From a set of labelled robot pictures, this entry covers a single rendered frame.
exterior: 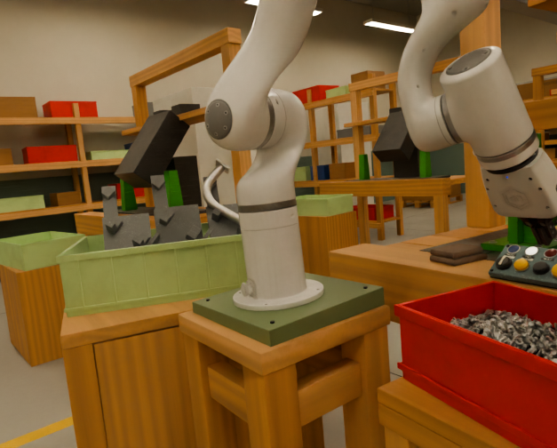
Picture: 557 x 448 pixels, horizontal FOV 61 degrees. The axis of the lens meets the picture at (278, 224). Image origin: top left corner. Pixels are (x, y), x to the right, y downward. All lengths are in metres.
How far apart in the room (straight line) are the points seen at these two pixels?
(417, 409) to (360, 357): 0.28
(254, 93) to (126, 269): 0.70
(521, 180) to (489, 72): 0.17
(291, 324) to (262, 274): 0.14
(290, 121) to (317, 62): 9.62
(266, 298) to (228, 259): 0.45
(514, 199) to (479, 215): 0.92
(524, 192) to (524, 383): 0.29
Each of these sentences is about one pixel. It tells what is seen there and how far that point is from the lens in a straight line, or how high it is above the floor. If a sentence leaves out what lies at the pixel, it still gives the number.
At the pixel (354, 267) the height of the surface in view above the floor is 0.87.
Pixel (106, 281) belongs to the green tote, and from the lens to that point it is 1.38.
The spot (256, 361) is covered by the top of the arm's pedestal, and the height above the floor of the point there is 0.83.
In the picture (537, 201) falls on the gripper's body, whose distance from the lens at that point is 0.79.
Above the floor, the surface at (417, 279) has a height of 0.87.
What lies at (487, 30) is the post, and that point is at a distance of 1.72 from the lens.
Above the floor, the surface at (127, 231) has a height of 0.97.
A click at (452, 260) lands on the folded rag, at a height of 0.91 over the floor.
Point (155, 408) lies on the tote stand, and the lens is 1.36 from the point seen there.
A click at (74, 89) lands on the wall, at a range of 7.74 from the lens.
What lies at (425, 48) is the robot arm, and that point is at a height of 1.30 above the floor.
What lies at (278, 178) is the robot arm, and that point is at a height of 1.13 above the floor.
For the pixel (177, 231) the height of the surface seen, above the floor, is 0.96.
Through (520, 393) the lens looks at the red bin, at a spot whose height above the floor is 0.87.
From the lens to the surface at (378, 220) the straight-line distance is 6.46.
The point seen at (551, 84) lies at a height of 2.31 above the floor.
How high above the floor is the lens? 1.15
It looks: 7 degrees down
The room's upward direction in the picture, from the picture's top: 5 degrees counter-clockwise
